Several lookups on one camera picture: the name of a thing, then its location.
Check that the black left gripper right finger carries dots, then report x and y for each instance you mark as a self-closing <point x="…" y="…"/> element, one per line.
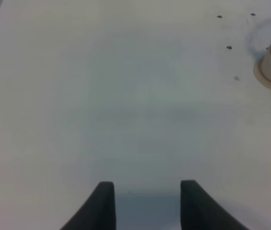
<point x="199" y="211"/>

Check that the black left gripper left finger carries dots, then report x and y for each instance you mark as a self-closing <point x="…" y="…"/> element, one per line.
<point x="98" y="212"/>

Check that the near beige cup saucer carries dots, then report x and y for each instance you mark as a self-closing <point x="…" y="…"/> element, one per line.
<point x="259" y="74"/>

